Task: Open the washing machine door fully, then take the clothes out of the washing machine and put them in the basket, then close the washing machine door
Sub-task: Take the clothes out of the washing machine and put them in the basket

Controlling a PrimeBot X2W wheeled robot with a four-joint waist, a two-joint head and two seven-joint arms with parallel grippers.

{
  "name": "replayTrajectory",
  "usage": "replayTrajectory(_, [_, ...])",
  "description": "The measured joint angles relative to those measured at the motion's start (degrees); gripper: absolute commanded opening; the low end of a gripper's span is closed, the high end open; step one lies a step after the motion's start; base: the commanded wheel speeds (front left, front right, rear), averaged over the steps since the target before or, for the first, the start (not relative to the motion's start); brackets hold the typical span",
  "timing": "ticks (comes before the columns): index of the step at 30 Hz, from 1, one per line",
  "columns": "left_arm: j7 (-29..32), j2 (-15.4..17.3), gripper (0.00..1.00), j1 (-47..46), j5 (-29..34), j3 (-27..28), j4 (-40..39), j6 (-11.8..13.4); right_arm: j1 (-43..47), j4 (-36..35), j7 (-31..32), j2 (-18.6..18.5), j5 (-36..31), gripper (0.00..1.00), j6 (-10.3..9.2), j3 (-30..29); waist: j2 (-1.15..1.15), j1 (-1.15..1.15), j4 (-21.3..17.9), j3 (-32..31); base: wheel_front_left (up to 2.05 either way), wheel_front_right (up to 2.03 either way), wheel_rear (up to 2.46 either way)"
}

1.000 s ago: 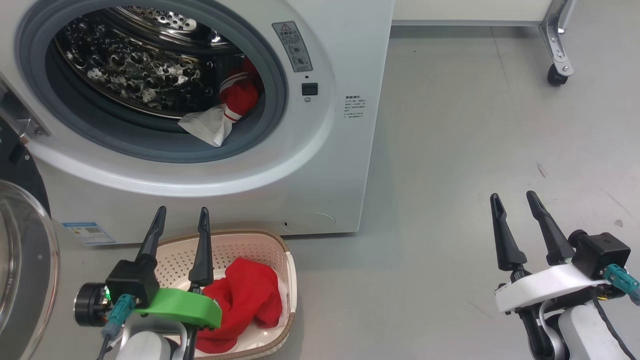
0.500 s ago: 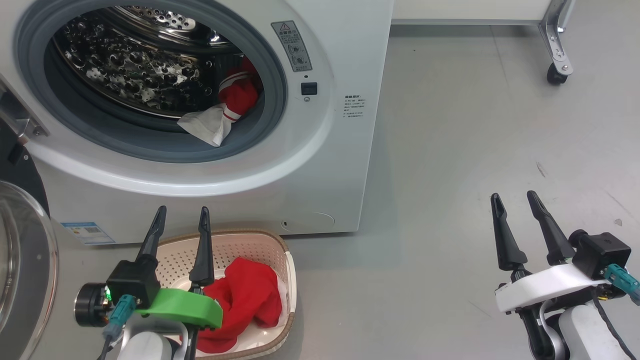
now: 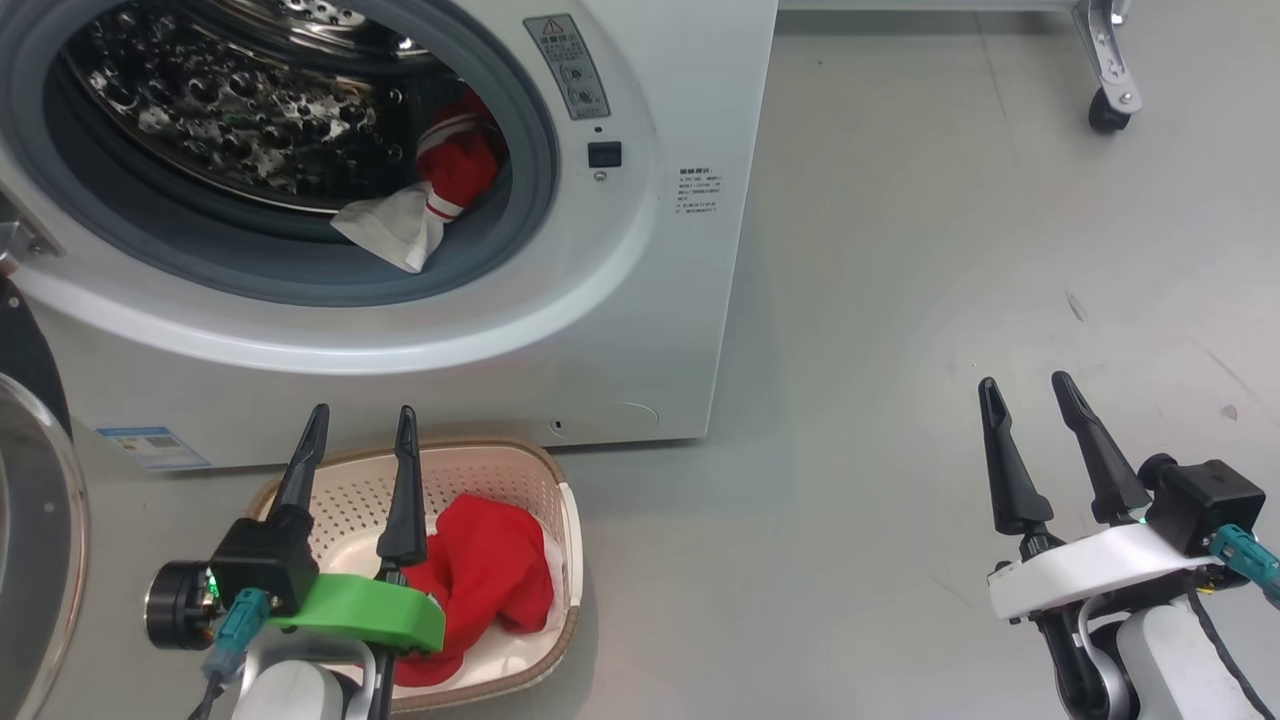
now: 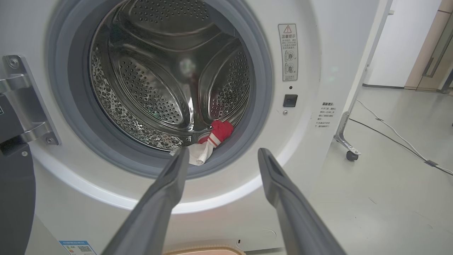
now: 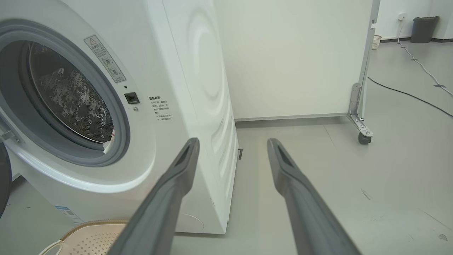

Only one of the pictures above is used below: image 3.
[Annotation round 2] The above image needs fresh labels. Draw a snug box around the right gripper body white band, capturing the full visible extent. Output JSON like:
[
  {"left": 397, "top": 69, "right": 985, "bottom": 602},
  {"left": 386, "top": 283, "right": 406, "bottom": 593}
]
[{"left": 988, "top": 522, "right": 1226, "bottom": 623}]

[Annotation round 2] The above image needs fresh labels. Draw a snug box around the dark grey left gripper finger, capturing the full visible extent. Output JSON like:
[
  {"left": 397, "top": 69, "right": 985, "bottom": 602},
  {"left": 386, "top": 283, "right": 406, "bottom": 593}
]
[
  {"left": 268, "top": 403, "right": 331, "bottom": 521},
  {"left": 377, "top": 405, "right": 429, "bottom": 586}
]

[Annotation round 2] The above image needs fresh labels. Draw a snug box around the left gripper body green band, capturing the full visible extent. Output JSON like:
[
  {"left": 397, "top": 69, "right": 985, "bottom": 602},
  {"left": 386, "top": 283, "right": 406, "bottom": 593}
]
[{"left": 268, "top": 572, "right": 447, "bottom": 656}]

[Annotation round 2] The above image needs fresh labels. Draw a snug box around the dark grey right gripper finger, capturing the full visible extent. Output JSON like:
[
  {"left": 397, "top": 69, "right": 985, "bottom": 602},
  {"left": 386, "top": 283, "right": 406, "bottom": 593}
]
[
  {"left": 1050, "top": 371, "right": 1153, "bottom": 526},
  {"left": 978, "top": 377, "right": 1056, "bottom": 541}
]

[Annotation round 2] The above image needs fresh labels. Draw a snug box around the red garment with white trim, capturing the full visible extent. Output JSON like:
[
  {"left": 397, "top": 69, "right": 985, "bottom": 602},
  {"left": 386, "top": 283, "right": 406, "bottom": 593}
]
[{"left": 393, "top": 493, "right": 571, "bottom": 688}]

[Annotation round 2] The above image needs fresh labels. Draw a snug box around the white garment with red sleeve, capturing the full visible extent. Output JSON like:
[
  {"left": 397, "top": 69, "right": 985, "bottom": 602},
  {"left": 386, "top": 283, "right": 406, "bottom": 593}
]
[{"left": 330, "top": 88, "right": 506, "bottom": 274}]

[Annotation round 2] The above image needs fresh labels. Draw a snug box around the washing machine glass door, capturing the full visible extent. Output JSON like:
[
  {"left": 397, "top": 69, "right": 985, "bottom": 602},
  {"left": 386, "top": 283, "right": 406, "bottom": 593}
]
[{"left": 0, "top": 275, "right": 91, "bottom": 720}]

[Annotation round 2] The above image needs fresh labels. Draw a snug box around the cream perforated laundry basket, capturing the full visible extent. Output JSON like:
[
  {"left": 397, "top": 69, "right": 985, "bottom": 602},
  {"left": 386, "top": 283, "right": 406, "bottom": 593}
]
[{"left": 245, "top": 440, "right": 584, "bottom": 713}]

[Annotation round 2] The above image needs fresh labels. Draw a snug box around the white front-load washing machine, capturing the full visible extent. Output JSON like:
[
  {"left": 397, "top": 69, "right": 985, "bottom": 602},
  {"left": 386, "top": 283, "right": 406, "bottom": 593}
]
[{"left": 0, "top": 0, "right": 779, "bottom": 471}]

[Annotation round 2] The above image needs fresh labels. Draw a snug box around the stainless steel washing machine drum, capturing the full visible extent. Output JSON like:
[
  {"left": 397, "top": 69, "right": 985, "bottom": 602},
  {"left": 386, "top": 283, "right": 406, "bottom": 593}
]
[{"left": 60, "top": 0, "right": 501, "bottom": 216}]

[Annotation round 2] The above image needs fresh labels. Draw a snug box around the blue energy label sticker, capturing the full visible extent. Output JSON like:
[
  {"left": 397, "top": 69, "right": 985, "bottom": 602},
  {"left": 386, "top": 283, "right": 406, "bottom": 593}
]
[{"left": 96, "top": 426, "right": 213, "bottom": 471}]

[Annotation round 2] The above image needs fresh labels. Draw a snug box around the round drain filter cover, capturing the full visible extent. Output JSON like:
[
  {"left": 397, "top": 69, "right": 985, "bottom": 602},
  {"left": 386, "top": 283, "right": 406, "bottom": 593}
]
[{"left": 548, "top": 401, "right": 661, "bottom": 441}]

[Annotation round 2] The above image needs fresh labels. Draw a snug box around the black caster wheel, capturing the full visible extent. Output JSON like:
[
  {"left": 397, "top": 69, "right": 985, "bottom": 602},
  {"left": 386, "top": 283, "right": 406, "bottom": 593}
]
[{"left": 1088, "top": 88, "right": 1131, "bottom": 134}]

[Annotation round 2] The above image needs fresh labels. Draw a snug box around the small black text label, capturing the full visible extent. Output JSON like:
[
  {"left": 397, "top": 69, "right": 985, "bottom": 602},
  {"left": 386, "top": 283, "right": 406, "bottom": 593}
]
[{"left": 676, "top": 167, "right": 723, "bottom": 218}]

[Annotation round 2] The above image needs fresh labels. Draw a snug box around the silver metal cart leg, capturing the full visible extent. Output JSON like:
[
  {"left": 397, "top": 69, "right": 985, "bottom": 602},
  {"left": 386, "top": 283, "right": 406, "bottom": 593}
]
[{"left": 1070, "top": 0, "right": 1143, "bottom": 113}]

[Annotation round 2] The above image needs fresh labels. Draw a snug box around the grey warning sticker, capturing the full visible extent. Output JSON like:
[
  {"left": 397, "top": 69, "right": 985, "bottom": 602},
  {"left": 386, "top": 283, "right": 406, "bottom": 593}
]
[{"left": 524, "top": 14, "right": 611, "bottom": 121}]

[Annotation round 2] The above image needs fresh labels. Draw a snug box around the white cart panel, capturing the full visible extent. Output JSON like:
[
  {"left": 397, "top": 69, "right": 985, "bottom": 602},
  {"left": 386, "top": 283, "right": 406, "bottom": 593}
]
[{"left": 778, "top": 0, "right": 1086, "bottom": 13}]

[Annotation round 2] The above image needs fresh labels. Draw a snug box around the right cable with teal connector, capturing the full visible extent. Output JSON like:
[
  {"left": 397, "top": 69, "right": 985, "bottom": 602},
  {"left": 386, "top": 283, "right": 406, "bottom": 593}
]
[{"left": 1185, "top": 525, "right": 1280, "bottom": 720}]

